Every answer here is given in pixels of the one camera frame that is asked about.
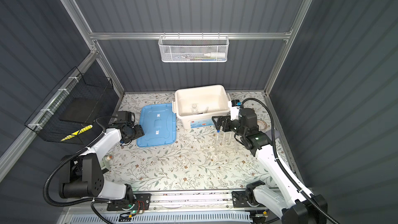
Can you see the clear tape roll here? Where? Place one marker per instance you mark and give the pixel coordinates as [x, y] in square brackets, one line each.
[263, 126]

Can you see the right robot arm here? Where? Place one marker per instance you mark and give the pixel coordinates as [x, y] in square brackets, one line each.
[297, 204]

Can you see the white plastic storage bin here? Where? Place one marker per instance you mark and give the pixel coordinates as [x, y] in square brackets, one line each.
[215, 97]

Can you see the black pad in basket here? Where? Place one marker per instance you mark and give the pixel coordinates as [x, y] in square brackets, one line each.
[82, 111]

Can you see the green tape dispenser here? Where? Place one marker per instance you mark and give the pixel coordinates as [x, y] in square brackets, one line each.
[108, 158]

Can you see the black wire side basket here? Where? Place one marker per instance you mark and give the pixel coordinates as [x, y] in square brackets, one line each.
[92, 84]

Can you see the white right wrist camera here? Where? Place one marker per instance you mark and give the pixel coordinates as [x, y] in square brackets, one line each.
[234, 106]

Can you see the blue plastic bin lid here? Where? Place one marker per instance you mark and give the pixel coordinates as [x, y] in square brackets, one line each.
[159, 125]

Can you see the white wire wall basket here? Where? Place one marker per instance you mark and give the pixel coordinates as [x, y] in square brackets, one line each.
[180, 50]

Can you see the clear test tube rack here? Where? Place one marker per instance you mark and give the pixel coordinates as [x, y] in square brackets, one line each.
[231, 147]

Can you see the white bottle in basket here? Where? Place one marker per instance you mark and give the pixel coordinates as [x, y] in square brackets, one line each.
[216, 55]

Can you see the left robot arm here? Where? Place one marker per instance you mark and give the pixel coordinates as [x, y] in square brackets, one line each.
[81, 176]

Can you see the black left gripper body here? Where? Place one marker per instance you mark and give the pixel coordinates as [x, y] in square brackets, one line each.
[135, 132]

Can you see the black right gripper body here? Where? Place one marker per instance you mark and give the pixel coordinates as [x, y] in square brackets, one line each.
[231, 125]

